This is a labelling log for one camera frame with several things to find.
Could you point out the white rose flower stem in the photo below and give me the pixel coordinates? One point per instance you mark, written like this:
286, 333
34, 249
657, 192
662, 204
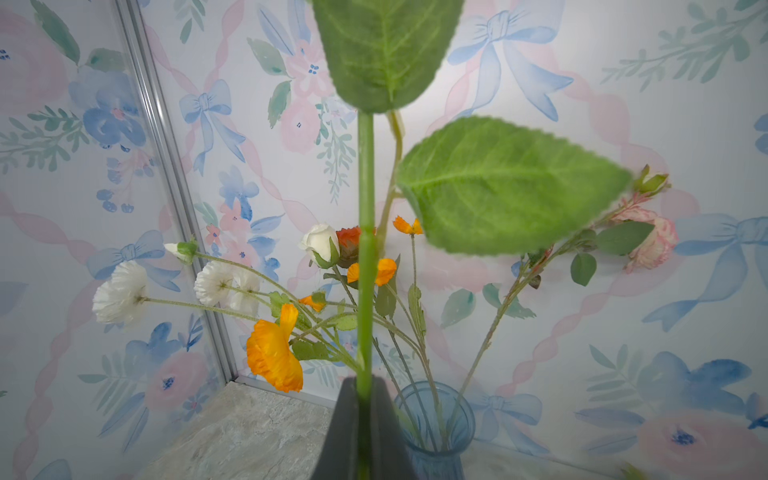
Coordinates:
322, 245

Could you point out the white lisianthus flower stem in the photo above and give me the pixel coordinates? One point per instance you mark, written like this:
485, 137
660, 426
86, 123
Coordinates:
222, 286

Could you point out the blue purple glass vase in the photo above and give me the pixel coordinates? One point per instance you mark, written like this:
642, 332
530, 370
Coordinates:
438, 426

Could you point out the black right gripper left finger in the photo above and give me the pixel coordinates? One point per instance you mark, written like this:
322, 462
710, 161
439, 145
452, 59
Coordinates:
338, 458

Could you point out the orange rose flower stem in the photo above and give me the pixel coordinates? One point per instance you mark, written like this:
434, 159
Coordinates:
479, 186

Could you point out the aluminium corner post left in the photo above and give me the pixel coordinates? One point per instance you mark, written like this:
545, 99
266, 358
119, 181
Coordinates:
157, 114

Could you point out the orange-red gerbera flower stem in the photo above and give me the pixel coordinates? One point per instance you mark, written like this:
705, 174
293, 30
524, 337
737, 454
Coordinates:
348, 241

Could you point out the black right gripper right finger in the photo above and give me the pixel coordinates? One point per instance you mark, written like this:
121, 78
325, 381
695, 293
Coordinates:
388, 458

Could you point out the orange poppy flower spray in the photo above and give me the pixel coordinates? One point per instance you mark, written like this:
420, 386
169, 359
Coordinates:
336, 306

